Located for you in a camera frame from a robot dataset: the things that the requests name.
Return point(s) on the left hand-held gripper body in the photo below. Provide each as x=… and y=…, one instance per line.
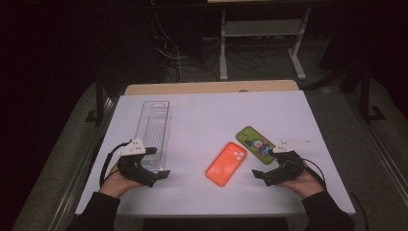
x=133, y=165

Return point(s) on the person's left hand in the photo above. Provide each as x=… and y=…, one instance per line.
x=117, y=184

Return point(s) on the white metal desk frame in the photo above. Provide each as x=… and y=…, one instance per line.
x=261, y=28

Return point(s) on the black metal stand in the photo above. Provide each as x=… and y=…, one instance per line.
x=99, y=99
x=365, y=96

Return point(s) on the clear plastic rack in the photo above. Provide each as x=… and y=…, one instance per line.
x=154, y=122

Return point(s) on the person's right hand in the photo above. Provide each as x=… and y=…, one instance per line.
x=304, y=186

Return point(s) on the green cartoon phone case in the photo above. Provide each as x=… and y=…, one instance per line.
x=253, y=141

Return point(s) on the aluminium rail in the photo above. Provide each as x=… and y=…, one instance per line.
x=81, y=166
x=381, y=150

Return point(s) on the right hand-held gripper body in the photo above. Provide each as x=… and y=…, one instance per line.
x=287, y=168

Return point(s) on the orange phone case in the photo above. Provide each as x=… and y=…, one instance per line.
x=224, y=165

